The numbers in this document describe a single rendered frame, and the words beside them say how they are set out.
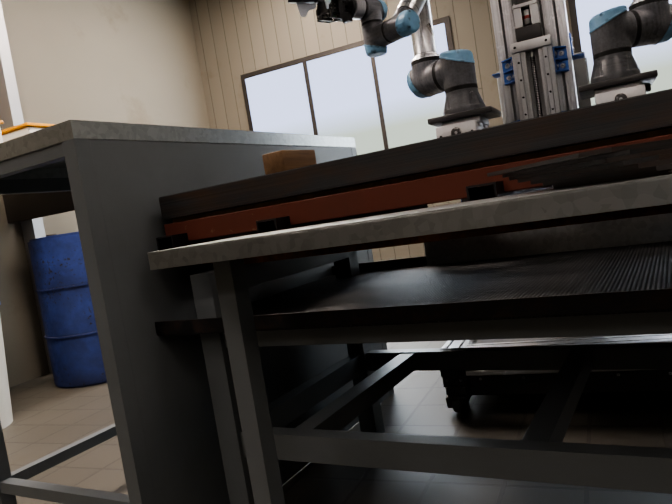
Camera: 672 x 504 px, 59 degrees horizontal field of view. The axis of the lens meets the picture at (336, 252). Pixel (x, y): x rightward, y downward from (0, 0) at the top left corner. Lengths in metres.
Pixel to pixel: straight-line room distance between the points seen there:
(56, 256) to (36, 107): 1.42
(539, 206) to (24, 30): 4.54
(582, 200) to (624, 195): 0.04
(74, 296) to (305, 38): 3.34
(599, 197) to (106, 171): 1.06
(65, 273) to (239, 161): 2.14
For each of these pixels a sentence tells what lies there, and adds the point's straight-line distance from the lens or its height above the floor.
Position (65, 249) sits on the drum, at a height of 0.80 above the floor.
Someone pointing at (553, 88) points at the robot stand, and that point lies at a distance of 2.28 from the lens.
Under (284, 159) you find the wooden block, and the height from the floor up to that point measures 0.90.
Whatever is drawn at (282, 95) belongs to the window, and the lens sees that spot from 5.94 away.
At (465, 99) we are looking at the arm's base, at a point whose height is 1.08.
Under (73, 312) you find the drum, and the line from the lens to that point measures 3.77.
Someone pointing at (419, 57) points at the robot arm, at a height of 1.28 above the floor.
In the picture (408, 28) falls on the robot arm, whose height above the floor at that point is 1.31.
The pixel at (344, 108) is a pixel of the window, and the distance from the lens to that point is 5.65.
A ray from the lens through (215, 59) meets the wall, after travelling 6.41.
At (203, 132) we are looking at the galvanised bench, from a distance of 1.69.
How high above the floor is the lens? 0.77
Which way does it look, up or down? 4 degrees down
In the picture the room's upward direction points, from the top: 9 degrees counter-clockwise
